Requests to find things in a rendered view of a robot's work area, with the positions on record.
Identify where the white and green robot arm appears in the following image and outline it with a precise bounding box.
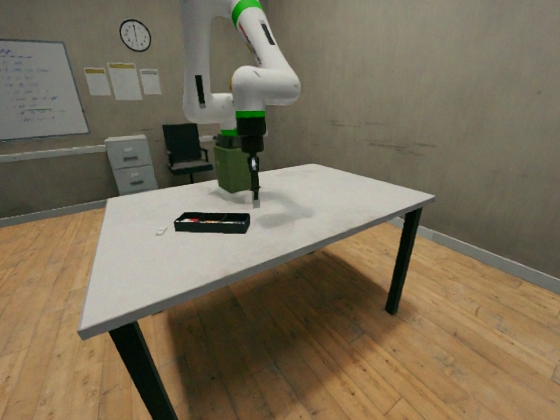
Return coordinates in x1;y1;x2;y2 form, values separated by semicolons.
178;0;301;149

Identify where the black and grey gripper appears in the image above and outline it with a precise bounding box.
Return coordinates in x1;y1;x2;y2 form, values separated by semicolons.
240;136;264;209

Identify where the dark grey three-compartment bin rack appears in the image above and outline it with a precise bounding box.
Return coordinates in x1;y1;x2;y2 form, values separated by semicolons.
173;212;251;234

